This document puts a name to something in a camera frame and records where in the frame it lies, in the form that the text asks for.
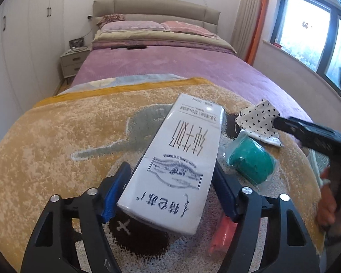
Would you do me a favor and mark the white and blue milk carton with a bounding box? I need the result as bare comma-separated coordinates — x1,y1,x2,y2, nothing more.
116,93,226,235

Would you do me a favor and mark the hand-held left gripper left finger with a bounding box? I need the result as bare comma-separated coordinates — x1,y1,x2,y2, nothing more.
20,162,132,273

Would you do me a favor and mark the polka dot cloth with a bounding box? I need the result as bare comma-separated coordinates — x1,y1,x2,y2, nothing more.
234,99,285,148

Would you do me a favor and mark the pink pillow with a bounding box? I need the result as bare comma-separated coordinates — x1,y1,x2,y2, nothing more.
160,21,218,39

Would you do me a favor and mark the bed with purple cover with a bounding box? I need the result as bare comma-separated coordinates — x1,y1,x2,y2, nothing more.
54,0,319,126

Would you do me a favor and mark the beige nightstand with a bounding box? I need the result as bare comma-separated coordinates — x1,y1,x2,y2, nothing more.
59,47,91,79

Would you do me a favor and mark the beige padded headboard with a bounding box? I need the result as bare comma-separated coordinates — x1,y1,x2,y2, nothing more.
92,0,221,35

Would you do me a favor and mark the folded beige quilt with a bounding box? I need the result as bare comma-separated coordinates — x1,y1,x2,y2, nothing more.
91,30,237,54

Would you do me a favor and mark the person's right hand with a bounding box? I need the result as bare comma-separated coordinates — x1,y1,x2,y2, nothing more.
315,166,338,228

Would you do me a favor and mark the orange curtain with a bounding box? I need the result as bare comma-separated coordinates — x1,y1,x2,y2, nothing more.
246,0,273,63

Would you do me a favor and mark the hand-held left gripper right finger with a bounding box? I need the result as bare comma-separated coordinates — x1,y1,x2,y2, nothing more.
214,161,321,273

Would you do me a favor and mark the dark framed window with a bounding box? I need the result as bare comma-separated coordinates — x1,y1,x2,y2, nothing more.
270,0,341,86

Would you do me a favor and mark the white window sill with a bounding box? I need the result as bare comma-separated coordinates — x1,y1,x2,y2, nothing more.
261,40,341,91

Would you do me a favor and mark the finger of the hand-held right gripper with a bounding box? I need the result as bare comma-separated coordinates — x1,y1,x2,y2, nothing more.
273,116,341,156

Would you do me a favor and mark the teal roll in clear wrap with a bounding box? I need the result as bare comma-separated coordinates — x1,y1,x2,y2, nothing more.
224,129,278,188

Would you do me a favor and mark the purple striped pillow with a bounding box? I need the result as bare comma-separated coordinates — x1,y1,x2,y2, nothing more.
101,20,165,32

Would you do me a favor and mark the floral cushion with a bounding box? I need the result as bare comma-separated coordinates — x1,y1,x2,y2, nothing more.
96,14,125,27

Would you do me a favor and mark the yellow and brown printed blanket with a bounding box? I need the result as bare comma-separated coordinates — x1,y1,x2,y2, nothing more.
0,74,327,273

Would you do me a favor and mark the white wardrobe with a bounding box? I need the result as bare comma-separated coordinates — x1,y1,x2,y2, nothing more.
0,0,66,137

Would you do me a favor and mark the light teal plastic basket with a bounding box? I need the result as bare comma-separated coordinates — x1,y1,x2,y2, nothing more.
308,148,331,188

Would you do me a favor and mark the coral pink packet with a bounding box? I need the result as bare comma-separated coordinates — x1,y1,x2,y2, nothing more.
208,215,239,256

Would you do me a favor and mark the beige curtain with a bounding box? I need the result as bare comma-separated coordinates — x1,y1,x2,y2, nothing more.
233,0,263,60

